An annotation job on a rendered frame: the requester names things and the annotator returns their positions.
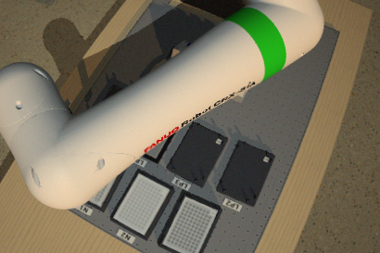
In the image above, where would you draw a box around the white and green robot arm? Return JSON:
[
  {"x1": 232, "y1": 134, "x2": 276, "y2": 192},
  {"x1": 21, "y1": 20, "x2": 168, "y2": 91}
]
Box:
[{"x1": 0, "y1": 0, "x2": 324, "y2": 209}]

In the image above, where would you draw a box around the beige button panel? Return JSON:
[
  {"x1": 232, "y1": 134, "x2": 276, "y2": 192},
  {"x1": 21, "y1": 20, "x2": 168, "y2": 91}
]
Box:
[{"x1": 150, "y1": 40, "x2": 248, "y2": 103}]

